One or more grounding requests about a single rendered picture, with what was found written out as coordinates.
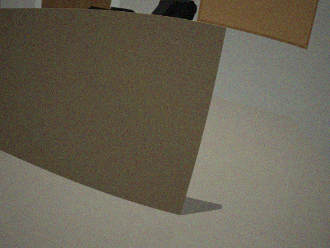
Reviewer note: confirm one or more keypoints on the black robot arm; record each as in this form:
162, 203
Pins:
184, 9

